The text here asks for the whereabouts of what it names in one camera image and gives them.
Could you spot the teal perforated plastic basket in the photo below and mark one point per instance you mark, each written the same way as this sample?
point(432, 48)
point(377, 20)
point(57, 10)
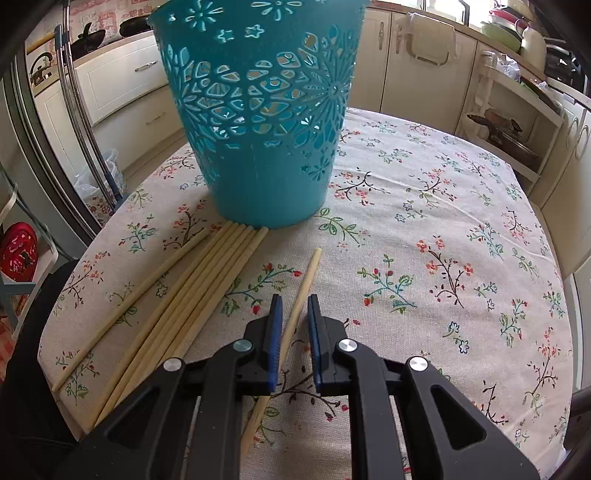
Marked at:
point(263, 184)

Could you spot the floral tablecloth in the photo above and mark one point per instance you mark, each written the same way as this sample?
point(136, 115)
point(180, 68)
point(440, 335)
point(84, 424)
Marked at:
point(415, 277)

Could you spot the white hanging plastic holder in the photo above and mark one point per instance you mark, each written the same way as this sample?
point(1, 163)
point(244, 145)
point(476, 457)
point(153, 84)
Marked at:
point(434, 37)

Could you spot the brown wooden utensil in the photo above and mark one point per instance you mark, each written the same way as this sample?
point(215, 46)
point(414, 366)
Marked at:
point(489, 121)

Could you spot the metal cooking pot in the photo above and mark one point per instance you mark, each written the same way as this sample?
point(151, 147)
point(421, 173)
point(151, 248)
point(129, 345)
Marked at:
point(512, 147)

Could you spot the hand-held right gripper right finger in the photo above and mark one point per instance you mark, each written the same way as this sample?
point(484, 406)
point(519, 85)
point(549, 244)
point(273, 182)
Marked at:
point(315, 341)

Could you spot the chrome curved tube frame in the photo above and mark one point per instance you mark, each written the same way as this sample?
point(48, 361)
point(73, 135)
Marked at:
point(74, 106)

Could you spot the red patterned bag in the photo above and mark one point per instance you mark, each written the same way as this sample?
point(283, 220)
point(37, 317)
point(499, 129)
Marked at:
point(18, 254)

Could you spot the plastic bag lined bin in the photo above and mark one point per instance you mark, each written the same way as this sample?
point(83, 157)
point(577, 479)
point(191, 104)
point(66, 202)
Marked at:
point(92, 184)

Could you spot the cream door cabinet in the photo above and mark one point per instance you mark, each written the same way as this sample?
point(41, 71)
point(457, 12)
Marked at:
point(415, 87)

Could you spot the black wok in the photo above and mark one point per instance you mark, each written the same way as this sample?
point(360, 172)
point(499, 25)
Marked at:
point(87, 41)

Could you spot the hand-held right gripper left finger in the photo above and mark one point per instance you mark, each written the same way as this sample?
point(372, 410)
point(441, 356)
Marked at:
point(275, 341)

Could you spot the bundle of wooden chopsticks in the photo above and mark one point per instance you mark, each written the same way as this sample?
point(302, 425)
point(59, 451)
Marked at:
point(205, 286)

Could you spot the green bowl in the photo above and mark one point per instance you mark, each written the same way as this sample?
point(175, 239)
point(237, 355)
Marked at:
point(503, 34)

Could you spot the pale blue stool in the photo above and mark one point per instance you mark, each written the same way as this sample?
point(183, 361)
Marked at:
point(18, 290)

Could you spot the white shelf rack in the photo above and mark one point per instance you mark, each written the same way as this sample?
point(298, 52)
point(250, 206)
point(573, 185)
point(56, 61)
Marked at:
point(485, 92)

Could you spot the black frying pan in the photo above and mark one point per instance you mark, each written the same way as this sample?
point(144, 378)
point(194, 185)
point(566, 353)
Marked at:
point(136, 26)

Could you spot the crumpled clear plastic bag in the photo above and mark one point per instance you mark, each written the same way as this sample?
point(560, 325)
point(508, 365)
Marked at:
point(512, 69)

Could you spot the dark metal kettle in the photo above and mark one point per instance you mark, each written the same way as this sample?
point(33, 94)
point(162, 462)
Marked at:
point(41, 69)

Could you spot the cream jug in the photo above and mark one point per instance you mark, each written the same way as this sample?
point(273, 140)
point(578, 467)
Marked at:
point(533, 48)

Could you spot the dark tray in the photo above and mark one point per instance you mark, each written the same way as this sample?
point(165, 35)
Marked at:
point(542, 94)

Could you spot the cream drawer cabinet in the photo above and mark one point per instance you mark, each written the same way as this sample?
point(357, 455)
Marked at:
point(120, 83)

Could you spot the pale bamboo chopstick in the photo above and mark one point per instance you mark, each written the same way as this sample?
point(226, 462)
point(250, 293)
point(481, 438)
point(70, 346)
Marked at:
point(304, 281)

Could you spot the black dish rack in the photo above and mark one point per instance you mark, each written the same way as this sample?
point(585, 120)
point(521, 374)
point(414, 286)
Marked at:
point(565, 64)

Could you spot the stacked colourful bowls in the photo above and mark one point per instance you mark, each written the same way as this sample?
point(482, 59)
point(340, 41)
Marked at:
point(505, 16)

